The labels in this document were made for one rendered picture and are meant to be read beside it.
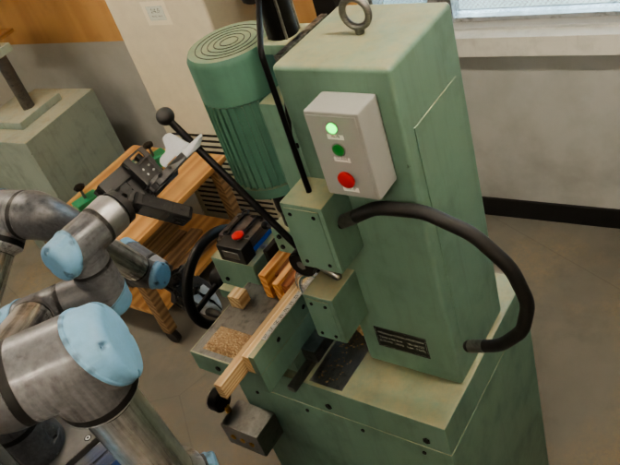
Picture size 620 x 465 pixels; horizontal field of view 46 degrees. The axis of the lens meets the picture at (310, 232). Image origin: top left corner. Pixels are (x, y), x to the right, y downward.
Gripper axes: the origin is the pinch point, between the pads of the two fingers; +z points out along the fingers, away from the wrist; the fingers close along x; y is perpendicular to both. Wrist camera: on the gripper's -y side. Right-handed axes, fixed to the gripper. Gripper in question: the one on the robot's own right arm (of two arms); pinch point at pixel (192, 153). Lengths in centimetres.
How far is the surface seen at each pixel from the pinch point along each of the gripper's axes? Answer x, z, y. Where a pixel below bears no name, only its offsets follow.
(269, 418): 44, -12, -55
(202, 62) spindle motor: -17.1, 4.6, 9.0
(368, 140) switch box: -41.6, -3.7, -20.1
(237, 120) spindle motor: -12.6, 4.1, -2.3
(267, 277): 21.2, 3.6, -29.7
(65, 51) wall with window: 215, 131, 104
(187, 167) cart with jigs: 142, 86, 10
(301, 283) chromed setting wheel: 4.9, -1.4, -33.9
